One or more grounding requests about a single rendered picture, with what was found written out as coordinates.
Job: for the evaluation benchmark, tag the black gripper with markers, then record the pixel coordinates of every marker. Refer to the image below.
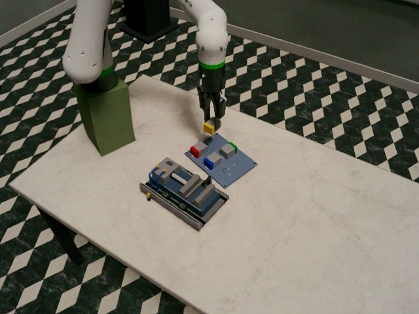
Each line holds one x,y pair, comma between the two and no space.
211,91

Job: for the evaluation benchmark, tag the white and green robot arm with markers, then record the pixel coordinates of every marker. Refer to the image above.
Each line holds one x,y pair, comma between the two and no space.
88,57

